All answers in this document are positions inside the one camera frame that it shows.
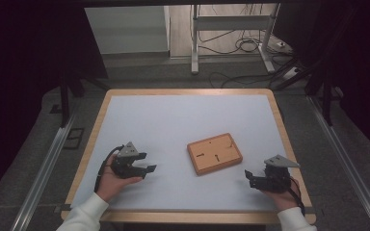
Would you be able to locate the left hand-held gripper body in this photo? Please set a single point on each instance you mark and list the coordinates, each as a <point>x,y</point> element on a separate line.
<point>125,168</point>

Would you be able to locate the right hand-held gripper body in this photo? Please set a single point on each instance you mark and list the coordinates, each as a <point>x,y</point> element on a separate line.
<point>274,179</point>

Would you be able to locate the wooden photo frame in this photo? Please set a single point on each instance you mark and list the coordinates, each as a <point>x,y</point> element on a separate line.
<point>214,154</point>

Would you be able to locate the person's left hand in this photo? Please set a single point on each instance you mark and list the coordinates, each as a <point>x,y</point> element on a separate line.
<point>112,184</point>

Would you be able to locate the person's right hand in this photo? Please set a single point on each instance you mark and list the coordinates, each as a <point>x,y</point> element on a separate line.
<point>284,199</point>

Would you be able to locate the white table mat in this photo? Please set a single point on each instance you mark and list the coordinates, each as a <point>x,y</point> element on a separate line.
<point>179,128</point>

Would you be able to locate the black floor plate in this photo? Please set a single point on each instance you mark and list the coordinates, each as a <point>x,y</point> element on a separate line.
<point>74,138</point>

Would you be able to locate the wooden table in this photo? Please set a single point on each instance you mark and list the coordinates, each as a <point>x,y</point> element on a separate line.
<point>189,217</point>

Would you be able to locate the black metal stand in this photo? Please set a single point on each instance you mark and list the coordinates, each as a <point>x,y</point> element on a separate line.
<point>327,102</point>
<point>65,99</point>

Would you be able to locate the white power strip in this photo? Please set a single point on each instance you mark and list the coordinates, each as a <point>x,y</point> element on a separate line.
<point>291,73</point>

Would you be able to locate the grey cabinet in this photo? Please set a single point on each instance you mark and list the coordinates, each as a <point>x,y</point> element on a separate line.
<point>126,29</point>

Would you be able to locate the dark curtain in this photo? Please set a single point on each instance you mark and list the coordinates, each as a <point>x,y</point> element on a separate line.
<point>363,64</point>
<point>22,80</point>

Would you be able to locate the aluminium floor rail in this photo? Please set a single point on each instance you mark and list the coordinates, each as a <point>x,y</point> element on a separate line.
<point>41,179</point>
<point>350,166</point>

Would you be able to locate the white metal desk frame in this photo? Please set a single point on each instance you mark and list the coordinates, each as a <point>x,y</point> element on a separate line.
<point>231,23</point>

